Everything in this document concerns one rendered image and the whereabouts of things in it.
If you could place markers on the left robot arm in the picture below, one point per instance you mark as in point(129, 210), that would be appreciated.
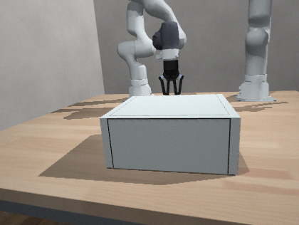
point(254, 86)

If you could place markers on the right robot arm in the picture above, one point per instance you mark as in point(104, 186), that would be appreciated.
point(170, 39)

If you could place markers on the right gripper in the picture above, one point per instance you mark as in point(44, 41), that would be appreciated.
point(171, 73)

